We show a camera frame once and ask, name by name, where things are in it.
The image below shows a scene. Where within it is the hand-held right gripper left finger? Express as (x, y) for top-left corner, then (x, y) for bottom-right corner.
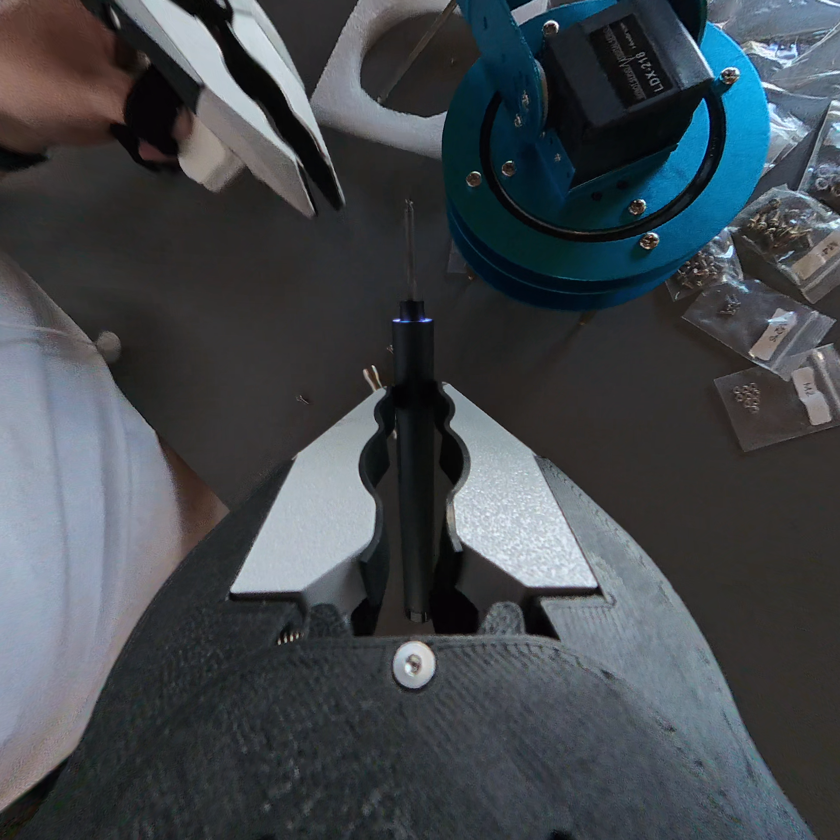
(230, 386), (401, 637)

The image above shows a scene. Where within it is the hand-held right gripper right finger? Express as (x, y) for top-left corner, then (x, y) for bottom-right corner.
(433, 384), (601, 634)

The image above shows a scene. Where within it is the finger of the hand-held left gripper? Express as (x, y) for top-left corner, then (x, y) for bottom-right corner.
(193, 56), (320, 219)
(223, 0), (347, 212)

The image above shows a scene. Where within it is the black electric screwdriver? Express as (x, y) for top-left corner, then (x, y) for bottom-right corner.
(390, 197), (437, 622)

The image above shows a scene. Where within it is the blue toy robot arm base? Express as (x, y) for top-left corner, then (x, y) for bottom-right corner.
(441, 0), (772, 315)

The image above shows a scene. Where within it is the person's left hand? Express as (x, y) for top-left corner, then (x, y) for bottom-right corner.
(0, 0), (148, 165)

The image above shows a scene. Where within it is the white foam packing piece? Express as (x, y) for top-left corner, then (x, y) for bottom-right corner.
(310, 0), (475, 160)

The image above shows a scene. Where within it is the thin metal rod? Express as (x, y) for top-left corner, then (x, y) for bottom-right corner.
(376, 0), (460, 105)

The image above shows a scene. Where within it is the person's white shirt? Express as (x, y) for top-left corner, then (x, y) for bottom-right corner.
(0, 249), (181, 805)

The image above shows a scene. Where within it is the pile of clear screw bags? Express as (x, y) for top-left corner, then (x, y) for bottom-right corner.
(666, 0), (840, 454)

